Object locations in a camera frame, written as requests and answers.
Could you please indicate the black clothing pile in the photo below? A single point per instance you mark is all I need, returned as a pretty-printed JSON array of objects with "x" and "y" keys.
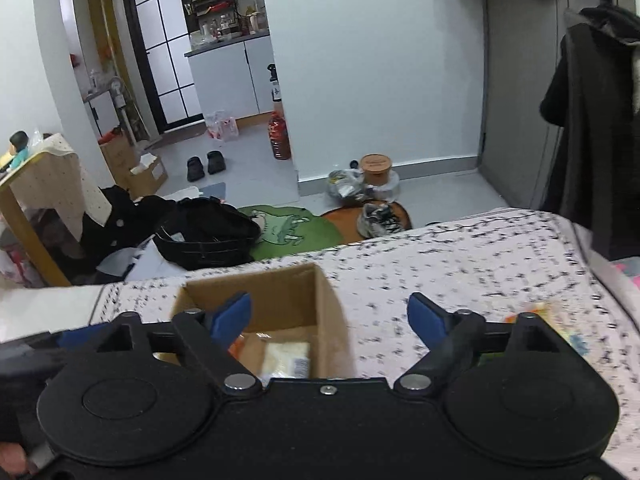
[{"x": 115, "y": 220}]

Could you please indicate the black-framed sliding door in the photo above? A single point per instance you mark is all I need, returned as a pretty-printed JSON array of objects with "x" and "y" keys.
[{"x": 160, "y": 45}]

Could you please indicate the blue grey floor mat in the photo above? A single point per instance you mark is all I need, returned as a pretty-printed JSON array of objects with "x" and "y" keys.
[{"x": 212, "y": 190}]

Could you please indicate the white mattress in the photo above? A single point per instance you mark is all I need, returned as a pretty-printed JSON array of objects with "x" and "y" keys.
[{"x": 40, "y": 310}]

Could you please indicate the brown instant noodle cup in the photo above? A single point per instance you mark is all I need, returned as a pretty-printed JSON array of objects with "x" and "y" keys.
[{"x": 375, "y": 167}]

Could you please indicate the white kitchen cabinet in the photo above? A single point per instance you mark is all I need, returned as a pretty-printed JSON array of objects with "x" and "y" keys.
[{"x": 225, "y": 75}]

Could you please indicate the black spray bottle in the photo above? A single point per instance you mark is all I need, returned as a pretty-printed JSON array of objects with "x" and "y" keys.
[{"x": 274, "y": 87}]

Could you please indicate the orange round rug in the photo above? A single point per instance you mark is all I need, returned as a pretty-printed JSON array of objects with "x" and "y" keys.
[{"x": 345, "y": 220}]

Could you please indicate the large floor cardboard box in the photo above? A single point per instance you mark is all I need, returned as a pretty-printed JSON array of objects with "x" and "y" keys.
[{"x": 117, "y": 152}]

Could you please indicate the pink plush toy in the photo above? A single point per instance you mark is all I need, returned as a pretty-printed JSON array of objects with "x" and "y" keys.
[{"x": 630, "y": 267}]

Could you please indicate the low white cabinet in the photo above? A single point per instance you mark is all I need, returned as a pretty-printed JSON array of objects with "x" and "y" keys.
[{"x": 102, "y": 110}]

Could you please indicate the person's left hand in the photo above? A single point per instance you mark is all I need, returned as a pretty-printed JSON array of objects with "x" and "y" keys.
[{"x": 10, "y": 460}]

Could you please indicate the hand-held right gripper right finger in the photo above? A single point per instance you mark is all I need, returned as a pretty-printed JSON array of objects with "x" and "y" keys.
[{"x": 425, "y": 321}]

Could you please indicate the pale white snack packet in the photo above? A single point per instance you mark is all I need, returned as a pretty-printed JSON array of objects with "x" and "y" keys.
[{"x": 285, "y": 357}]

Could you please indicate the brown cardboard box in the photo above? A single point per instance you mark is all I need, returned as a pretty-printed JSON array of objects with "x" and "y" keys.
[{"x": 300, "y": 300}]

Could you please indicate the grey door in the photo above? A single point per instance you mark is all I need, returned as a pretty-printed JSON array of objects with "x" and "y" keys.
[{"x": 520, "y": 85}]

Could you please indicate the black bag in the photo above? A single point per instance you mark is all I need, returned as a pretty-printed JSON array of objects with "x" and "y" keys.
[{"x": 207, "y": 232}]

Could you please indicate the orange snack packet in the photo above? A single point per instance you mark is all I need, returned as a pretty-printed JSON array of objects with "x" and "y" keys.
[{"x": 247, "y": 347}]

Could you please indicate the clear plastic bag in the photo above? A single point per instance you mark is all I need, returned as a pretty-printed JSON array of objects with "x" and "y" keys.
[{"x": 387, "y": 191}]

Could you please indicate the white standing fan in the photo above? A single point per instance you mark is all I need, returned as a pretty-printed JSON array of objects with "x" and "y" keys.
[{"x": 120, "y": 95}]

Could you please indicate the small open cardboard box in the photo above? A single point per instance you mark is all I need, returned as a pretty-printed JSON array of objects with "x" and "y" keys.
[{"x": 149, "y": 172}]

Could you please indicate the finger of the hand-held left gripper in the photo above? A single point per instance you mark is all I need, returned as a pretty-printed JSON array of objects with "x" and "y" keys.
[{"x": 70, "y": 338}]

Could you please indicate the grey black sneaker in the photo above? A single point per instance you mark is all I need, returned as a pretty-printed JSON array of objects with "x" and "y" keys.
[{"x": 377, "y": 220}]

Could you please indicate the white papers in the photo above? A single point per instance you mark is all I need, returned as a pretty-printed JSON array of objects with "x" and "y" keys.
[{"x": 135, "y": 260}]

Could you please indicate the colourful snack packet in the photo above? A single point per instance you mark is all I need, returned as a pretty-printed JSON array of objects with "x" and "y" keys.
[{"x": 550, "y": 317}]

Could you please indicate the white black patterned blanket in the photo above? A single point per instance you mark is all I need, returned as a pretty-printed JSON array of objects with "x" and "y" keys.
[{"x": 450, "y": 270}]

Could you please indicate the pink plastic-wrapped pack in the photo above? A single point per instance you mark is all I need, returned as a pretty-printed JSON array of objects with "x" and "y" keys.
[{"x": 222, "y": 126}]

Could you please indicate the black hanging coat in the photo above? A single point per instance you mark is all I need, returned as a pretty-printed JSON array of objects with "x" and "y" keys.
[{"x": 595, "y": 135}]

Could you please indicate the doll figure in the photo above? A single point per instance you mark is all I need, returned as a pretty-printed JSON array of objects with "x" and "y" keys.
[{"x": 17, "y": 150}]

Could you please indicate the brown doormat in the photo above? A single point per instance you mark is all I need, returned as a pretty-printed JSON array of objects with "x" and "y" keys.
[{"x": 175, "y": 137}]

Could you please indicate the red oil bottle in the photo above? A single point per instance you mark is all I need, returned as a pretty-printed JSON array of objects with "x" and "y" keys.
[{"x": 279, "y": 137}]

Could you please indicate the green frog rug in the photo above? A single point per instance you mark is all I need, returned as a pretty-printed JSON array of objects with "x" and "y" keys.
[{"x": 290, "y": 227}]

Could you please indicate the wooden table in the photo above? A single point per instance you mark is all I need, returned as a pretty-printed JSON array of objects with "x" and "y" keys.
[{"x": 20, "y": 220}]

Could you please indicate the kitchen shelf with bottles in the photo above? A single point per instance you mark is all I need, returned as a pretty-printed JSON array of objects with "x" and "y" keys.
[{"x": 225, "y": 15}]

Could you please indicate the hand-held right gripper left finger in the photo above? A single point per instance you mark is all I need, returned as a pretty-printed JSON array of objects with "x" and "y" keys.
[{"x": 232, "y": 316}]

